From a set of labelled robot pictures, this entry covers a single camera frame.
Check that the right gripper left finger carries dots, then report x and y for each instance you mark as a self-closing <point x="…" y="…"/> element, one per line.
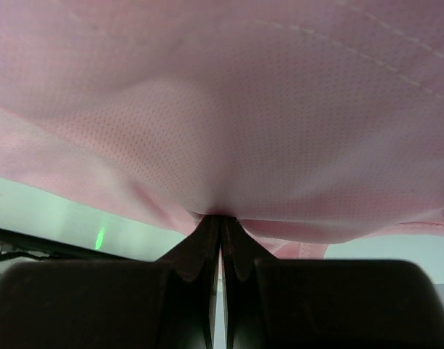
<point x="57" y="295"/>

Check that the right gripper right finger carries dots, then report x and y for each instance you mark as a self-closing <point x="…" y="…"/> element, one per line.
<point x="279" y="303"/>

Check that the pink t shirt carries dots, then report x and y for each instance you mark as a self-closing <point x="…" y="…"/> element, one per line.
<point x="311" y="122"/>

